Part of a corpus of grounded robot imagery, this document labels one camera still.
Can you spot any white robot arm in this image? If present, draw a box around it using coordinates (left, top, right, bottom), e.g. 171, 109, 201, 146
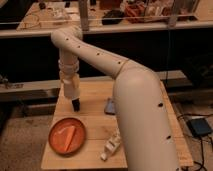
51, 26, 182, 171

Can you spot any black eraser block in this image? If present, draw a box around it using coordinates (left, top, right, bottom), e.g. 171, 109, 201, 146
72, 98, 80, 112

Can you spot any blue grey stapler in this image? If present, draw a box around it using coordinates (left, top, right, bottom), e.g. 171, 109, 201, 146
104, 98, 115, 115

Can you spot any orange round plate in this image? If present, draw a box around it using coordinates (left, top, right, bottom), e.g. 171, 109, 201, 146
48, 118, 86, 155

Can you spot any orange carrot piece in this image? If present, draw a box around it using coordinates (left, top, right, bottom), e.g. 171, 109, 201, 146
58, 126, 76, 151

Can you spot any black bag on shelf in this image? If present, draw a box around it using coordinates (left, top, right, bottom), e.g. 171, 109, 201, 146
102, 10, 124, 25

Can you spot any black power adapter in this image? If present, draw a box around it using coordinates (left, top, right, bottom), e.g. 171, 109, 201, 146
187, 118, 213, 137

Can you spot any metal shelf post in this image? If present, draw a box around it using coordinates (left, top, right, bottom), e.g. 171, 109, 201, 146
78, 0, 89, 31

